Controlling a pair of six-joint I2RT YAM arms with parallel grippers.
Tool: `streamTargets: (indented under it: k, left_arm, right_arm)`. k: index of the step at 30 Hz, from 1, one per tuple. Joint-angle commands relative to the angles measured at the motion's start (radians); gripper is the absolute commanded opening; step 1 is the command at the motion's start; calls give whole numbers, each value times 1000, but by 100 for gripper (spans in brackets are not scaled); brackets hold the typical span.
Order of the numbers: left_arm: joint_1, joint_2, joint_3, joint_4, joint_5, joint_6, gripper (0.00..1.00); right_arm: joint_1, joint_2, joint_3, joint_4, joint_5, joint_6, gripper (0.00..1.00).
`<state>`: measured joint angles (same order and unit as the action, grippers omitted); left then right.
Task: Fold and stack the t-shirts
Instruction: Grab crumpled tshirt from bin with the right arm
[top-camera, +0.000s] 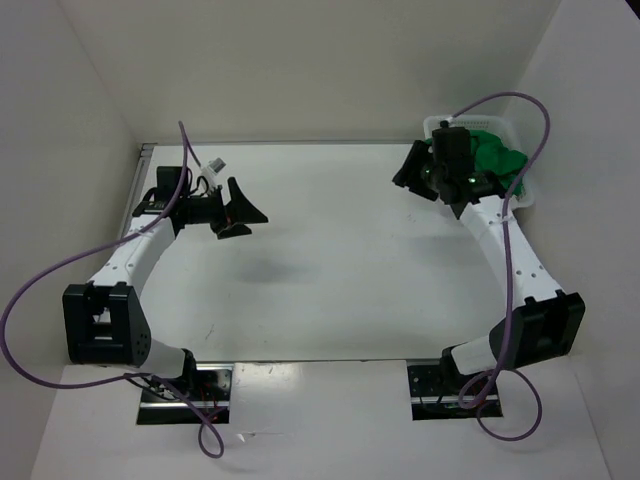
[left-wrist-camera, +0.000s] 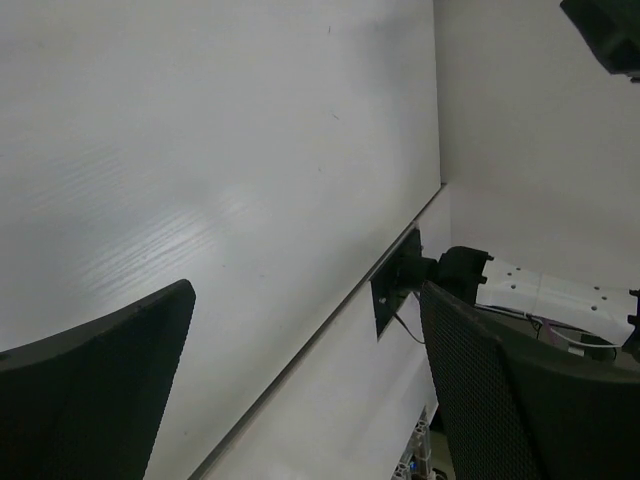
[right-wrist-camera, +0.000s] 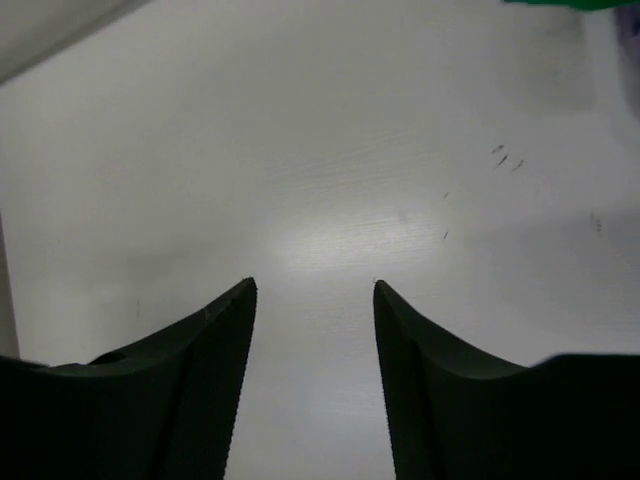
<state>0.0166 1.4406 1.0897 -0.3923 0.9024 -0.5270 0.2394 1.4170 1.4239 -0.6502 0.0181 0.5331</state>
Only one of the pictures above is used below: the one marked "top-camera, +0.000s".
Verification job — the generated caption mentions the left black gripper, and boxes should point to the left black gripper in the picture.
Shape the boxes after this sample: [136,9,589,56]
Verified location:
[180,177,267,239]

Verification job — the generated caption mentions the green t shirt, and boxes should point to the green t shirt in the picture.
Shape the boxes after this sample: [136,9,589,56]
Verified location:
[420,130,527,199]

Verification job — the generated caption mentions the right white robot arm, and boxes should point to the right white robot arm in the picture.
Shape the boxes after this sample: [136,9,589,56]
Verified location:
[393,139,586,393]

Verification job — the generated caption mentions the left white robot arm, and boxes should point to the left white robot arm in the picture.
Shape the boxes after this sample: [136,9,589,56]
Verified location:
[62,177,268,400]

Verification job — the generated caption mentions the white plastic basket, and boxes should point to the white plastic basket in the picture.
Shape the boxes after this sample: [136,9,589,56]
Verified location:
[423,114,535,210]

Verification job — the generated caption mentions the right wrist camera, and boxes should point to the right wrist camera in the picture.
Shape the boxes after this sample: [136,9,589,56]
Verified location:
[431,120,474,177]

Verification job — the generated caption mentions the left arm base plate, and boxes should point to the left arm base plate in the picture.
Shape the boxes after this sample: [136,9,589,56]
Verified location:
[136,362,234,426]

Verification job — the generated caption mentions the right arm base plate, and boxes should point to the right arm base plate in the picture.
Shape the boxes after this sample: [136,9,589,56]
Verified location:
[406,359,503,421]

